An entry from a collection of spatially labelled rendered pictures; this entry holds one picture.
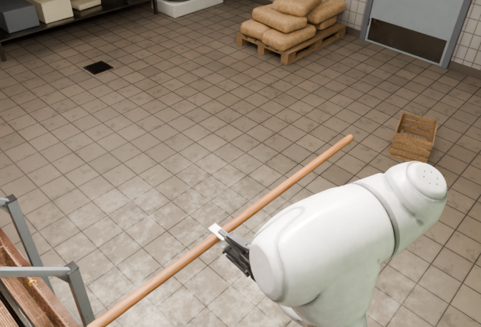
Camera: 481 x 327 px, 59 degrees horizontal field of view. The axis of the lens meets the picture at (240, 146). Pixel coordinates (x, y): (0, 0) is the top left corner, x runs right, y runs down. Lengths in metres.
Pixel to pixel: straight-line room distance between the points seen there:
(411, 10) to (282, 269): 5.03
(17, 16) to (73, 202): 2.81
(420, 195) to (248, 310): 2.02
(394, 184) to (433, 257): 2.45
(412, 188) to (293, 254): 0.20
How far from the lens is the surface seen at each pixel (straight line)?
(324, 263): 0.60
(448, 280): 3.04
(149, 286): 1.25
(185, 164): 3.46
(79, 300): 1.78
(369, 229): 0.64
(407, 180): 0.68
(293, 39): 4.99
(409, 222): 0.69
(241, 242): 1.28
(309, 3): 5.16
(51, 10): 5.68
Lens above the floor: 2.22
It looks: 38 degrees down
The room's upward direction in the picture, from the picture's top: 2 degrees clockwise
